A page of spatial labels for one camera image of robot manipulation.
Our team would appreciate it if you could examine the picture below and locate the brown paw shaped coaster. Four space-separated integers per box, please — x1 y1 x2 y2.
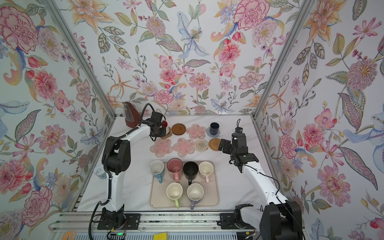
161 127 172 140

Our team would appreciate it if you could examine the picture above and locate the woven rattan round coaster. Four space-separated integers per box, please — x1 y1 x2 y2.
209 138 221 151

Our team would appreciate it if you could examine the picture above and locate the small dark navy mug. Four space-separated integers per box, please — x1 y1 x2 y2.
209 122 220 136

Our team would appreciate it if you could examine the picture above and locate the brown round wooden coaster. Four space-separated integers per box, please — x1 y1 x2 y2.
172 123 187 136

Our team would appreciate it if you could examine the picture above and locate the grey blue round coaster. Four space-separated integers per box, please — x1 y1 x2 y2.
206 127 221 138

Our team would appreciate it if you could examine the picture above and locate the white embroidered round coaster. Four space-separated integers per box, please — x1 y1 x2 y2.
195 139 209 153

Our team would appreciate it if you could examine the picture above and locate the cream mug pink handle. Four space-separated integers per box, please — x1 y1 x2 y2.
199 162 214 184

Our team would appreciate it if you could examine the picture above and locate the white mug blue handle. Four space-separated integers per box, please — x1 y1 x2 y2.
149 161 165 184

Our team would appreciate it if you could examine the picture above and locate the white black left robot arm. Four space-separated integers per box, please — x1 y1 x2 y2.
102 112 167 212

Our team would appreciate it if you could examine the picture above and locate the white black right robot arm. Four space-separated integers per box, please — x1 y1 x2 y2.
219 127 306 240

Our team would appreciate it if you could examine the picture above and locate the brown wooden metronome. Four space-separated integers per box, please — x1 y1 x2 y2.
123 102 141 129

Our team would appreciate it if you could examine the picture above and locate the black mug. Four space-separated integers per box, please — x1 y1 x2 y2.
183 162 199 186

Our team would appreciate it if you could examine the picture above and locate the beige serving tray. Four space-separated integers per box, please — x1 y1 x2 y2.
150 169 220 209

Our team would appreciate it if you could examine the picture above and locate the yellow sticky note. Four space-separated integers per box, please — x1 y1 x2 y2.
153 233 168 240

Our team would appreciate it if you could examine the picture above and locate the orange tape roll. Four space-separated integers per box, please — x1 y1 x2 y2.
61 231 77 240

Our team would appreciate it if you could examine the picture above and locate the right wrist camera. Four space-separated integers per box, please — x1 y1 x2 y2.
235 127 243 133

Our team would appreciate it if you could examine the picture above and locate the white mug purple handle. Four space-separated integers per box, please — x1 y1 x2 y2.
187 183 205 210

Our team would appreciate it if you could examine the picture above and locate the cream mug green handle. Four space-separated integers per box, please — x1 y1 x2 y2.
166 183 183 209

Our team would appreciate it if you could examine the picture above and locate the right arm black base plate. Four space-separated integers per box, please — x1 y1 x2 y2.
218 212 262 230

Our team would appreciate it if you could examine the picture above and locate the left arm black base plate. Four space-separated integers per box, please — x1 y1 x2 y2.
97 210 141 231

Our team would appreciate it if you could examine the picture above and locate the aluminium front rail frame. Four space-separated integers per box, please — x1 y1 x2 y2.
47 209 310 240

